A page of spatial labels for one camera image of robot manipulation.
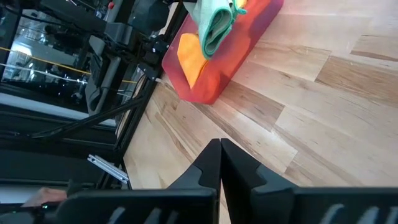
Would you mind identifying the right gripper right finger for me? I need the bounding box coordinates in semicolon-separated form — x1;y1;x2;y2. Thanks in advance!
220;138;398;224

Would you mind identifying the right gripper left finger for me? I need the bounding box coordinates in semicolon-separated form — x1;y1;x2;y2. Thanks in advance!
55;138;222;224

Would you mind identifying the orange microfiber towel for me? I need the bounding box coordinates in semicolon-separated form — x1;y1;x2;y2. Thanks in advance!
177;32;209;90

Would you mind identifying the pink plastic bin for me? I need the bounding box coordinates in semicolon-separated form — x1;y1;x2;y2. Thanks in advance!
161;0;284;105

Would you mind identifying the green microfiber towel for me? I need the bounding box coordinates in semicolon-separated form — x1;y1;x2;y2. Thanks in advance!
183;0;248;60

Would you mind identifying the person's hand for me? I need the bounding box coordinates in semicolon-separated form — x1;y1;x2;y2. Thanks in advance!
21;186;68;208

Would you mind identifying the silver metal bracket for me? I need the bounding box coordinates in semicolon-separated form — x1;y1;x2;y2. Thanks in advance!
87;154;130;184

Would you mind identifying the black aluminium table frame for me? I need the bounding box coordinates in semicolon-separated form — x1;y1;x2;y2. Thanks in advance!
30;0;187;190

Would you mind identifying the yellow floor cable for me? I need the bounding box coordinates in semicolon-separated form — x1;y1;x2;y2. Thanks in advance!
0;46;138;84

